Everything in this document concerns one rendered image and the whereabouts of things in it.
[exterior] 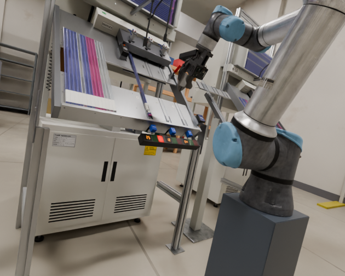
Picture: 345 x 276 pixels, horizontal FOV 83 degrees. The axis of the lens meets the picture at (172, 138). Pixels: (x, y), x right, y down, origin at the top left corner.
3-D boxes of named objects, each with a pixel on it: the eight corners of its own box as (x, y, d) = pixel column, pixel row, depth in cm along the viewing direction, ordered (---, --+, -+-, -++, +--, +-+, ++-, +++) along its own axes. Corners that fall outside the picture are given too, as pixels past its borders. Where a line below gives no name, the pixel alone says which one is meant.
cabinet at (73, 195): (148, 224, 137) (165, 138, 132) (24, 249, 94) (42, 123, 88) (114, 188, 188) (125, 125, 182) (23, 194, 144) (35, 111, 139)
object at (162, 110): (194, 133, 108) (197, 130, 106) (58, 111, 67) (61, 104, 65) (183, 108, 117) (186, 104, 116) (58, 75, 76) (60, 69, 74)
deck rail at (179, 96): (194, 138, 110) (201, 131, 106) (192, 137, 109) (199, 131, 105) (160, 61, 146) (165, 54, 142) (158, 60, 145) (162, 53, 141)
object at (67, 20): (172, 90, 128) (176, 85, 125) (57, 53, 87) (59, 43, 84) (158, 59, 145) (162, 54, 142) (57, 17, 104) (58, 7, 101)
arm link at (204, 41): (198, 31, 80) (211, 39, 85) (193, 42, 82) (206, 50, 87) (208, 36, 75) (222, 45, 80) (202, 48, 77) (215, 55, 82)
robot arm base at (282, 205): (302, 214, 58) (310, 182, 57) (273, 219, 50) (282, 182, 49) (257, 193, 70) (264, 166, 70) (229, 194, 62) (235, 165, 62)
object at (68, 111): (192, 137, 109) (200, 130, 105) (57, 119, 68) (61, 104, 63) (191, 136, 109) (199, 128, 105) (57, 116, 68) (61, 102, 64)
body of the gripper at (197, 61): (189, 76, 81) (204, 49, 76) (179, 68, 87) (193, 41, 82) (201, 81, 86) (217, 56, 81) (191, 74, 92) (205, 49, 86)
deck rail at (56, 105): (57, 119, 68) (61, 107, 64) (50, 118, 67) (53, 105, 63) (57, 17, 104) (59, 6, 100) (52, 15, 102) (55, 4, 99)
